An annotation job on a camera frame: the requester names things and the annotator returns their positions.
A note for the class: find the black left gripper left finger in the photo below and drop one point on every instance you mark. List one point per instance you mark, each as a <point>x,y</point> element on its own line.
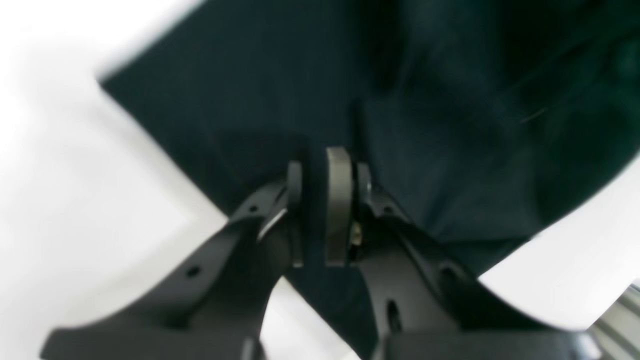
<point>212,305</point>

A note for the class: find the black t-shirt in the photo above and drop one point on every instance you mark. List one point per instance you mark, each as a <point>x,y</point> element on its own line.
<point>487,121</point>

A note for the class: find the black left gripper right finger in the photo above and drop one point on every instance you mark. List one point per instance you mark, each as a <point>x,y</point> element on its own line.
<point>426,305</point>

